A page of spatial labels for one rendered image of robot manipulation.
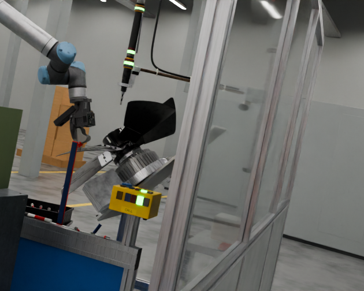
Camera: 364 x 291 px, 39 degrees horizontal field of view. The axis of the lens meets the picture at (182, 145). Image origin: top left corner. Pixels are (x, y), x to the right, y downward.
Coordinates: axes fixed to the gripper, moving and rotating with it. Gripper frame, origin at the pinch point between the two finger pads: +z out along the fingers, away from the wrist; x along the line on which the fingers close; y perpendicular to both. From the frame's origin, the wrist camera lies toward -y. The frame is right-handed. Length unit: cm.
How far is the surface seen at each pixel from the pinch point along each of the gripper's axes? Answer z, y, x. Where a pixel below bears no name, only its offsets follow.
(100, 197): 21.7, 3.3, 10.2
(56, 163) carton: -13, -431, 715
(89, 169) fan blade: 9.3, -9.6, 27.3
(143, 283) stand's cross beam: 65, 11, 33
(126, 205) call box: 23.6, 27.9, -19.3
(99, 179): 14.0, 1.8, 13.5
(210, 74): -4, 83, -109
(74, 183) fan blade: 15.1, -15.9, 24.0
